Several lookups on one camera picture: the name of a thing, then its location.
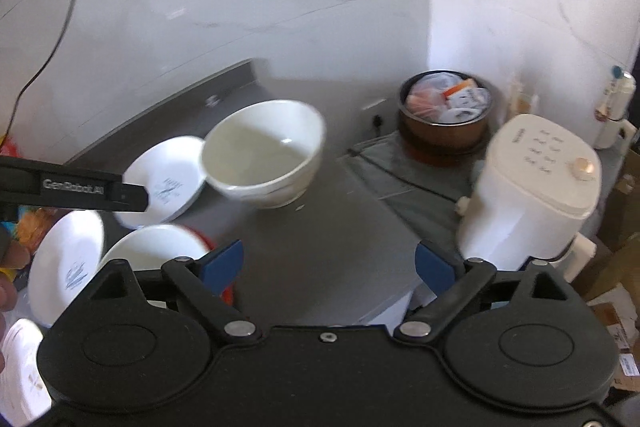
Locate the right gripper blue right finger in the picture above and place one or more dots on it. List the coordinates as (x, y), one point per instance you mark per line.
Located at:
(455, 286)

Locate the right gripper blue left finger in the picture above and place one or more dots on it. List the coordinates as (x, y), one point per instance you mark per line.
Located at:
(197, 286)

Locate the white bakery print plate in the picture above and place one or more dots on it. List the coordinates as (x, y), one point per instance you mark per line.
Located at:
(172, 174)

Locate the large white ceramic bowl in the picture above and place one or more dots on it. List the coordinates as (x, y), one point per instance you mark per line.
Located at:
(266, 154)

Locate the person's left hand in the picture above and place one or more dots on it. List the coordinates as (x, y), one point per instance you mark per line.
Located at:
(14, 256)

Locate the white bowl in red bowl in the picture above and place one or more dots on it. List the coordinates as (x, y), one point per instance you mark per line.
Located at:
(150, 247)

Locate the white rice cooker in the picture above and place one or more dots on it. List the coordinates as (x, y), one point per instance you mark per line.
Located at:
(539, 184)

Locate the brown pot with packets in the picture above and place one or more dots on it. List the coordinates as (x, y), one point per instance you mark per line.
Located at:
(444, 112)

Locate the white clip on counter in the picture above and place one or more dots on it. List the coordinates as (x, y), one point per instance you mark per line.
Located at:
(212, 101)

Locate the white bottle with teal cap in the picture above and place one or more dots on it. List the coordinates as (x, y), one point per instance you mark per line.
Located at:
(612, 112)

